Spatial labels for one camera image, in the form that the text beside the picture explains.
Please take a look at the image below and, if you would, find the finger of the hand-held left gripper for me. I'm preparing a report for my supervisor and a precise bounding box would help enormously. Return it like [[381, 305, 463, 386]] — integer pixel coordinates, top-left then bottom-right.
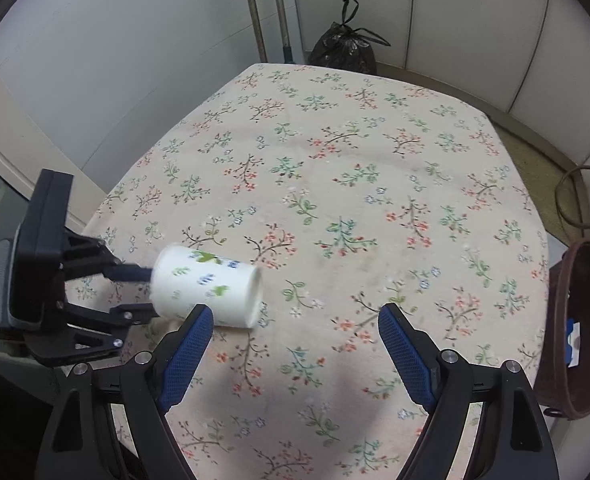
[[65, 232, 154, 283], [25, 301, 160, 367]]

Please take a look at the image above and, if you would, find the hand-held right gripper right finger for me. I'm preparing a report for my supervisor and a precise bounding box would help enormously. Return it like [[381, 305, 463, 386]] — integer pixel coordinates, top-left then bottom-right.
[[378, 302, 560, 480]]

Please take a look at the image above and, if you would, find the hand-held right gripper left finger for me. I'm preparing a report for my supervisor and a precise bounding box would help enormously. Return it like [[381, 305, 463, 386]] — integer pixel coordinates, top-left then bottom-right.
[[35, 304, 214, 480]]

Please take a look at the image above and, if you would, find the white printed paper cup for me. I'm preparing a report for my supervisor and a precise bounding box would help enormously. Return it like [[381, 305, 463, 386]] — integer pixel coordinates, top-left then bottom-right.
[[151, 242, 264, 330]]

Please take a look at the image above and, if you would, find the brown plastic bin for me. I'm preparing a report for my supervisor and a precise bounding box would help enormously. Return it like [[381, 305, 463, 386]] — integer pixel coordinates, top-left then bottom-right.
[[532, 240, 590, 419]]

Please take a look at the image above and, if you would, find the floral tablecloth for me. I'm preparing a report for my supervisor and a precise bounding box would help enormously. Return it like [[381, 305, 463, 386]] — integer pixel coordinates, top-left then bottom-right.
[[67, 62, 550, 480]]

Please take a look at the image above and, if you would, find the metal pole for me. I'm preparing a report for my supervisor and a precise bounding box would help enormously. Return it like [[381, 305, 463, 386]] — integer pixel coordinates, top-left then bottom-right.
[[239, 0, 269, 64]]

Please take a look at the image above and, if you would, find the black garbage bag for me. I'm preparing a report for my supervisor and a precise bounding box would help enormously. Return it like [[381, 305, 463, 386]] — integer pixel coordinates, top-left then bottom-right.
[[307, 0, 392, 75]]

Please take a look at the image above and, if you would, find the metal wire ring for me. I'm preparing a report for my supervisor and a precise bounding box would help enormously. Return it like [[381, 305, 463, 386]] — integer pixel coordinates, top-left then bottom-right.
[[555, 165, 590, 229]]

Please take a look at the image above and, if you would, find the mop handle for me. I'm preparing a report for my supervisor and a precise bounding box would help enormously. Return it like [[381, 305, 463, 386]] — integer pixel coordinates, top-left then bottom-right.
[[269, 0, 296, 64]]

